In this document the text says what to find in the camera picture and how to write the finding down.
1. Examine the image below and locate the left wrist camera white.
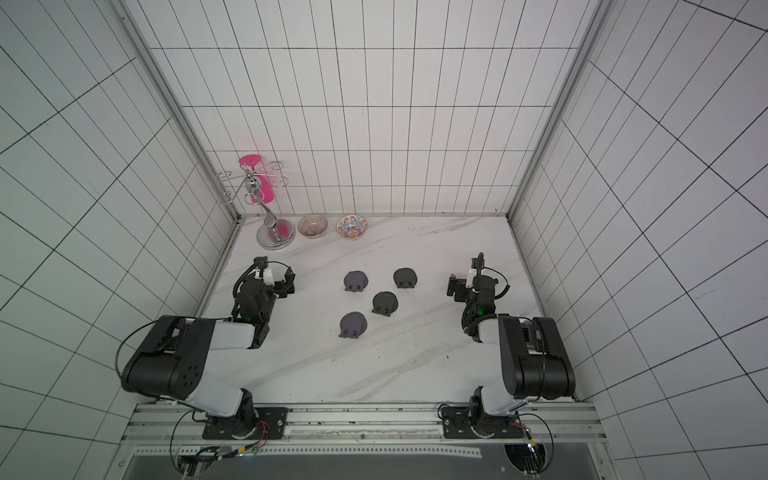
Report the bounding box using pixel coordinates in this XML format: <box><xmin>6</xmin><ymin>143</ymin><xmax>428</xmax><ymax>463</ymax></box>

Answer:
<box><xmin>260</xmin><ymin>267</ymin><xmax>275</xmax><ymax>286</ymax></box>

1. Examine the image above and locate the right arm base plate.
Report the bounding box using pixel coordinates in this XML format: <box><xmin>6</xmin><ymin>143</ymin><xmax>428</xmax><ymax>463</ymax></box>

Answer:
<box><xmin>437</xmin><ymin>404</ymin><xmax>527</xmax><ymax>440</ymax></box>

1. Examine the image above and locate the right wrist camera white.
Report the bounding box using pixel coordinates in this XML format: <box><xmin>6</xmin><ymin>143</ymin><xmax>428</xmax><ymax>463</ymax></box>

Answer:
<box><xmin>465</xmin><ymin>269</ymin><xmax>477</xmax><ymax>290</ymax></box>

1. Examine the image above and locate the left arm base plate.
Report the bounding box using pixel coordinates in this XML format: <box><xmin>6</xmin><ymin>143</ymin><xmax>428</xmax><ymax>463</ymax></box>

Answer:
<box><xmin>202</xmin><ymin>407</ymin><xmax>288</xmax><ymax>442</ymax></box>

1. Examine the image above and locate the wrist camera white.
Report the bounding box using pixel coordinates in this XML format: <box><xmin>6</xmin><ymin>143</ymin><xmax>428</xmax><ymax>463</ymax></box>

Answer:
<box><xmin>260</xmin><ymin>267</ymin><xmax>275</xmax><ymax>286</ymax></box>
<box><xmin>465</xmin><ymin>269</ymin><xmax>477</xmax><ymax>290</ymax></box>

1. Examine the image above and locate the black phone stand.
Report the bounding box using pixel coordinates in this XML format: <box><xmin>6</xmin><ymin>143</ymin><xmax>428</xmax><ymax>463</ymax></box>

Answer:
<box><xmin>393</xmin><ymin>267</ymin><xmax>418</xmax><ymax>289</ymax></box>
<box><xmin>372</xmin><ymin>291</ymin><xmax>399</xmax><ymax>317</ymax></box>

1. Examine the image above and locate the pink cup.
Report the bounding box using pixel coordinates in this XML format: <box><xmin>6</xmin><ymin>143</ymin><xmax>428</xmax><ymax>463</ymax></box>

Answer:
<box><xmin>239</xmin><ymin>154</ymin><xmax>275</xmax><ymax>206</ymax></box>

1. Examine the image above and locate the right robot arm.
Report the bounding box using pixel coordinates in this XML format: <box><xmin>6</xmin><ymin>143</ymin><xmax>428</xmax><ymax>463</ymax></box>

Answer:
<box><xmin>447</xmin><ymin>253</ymin><xmax>576</xmax><ymax>437</ymax></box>

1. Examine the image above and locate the colourful patterned bowl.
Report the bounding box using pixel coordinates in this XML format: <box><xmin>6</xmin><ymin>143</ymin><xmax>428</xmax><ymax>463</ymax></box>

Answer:
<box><xmin>335</xmin><ymin>214</ymin><xmax>369</xmax><ymax>240</ymax></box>

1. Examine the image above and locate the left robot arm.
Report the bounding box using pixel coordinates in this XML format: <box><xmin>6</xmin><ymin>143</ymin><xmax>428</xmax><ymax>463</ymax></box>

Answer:
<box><xmin>116</xmin><ymin>256</ymin><xmax>296</xmax><ymax>439</ymax></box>

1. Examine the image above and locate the aluminium mounting rail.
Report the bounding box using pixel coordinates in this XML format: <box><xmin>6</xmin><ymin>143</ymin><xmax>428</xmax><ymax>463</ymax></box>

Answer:
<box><xmin>119</xmin><ymin>401</ymin><xmax>607</xmax><ymax>459</ymax></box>

